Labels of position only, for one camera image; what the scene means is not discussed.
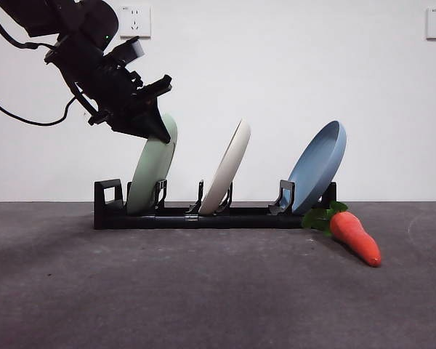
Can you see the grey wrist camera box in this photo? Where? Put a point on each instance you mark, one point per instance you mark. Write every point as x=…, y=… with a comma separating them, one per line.
x=129, y=52

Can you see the black plate rack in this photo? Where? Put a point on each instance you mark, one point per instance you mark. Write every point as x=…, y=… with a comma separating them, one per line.
x=240, y=221

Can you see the green plate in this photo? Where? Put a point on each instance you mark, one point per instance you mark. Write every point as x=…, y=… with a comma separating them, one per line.
x=149, y=174

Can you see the blue plate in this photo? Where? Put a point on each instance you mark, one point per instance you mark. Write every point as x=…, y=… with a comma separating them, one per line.
x=316, y=174

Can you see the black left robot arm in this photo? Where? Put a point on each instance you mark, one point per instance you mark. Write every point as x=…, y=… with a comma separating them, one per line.
x=76, y=18

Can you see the orange carrot with green leaves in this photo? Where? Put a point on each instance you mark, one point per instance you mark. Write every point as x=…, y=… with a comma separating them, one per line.
x=355, y=236

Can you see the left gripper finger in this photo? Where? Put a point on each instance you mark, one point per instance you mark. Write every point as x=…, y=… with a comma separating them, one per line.
x=134, y=127
x=159, y=125

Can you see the beige plate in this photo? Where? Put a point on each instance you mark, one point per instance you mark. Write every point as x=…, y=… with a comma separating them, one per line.
x=224, y=174

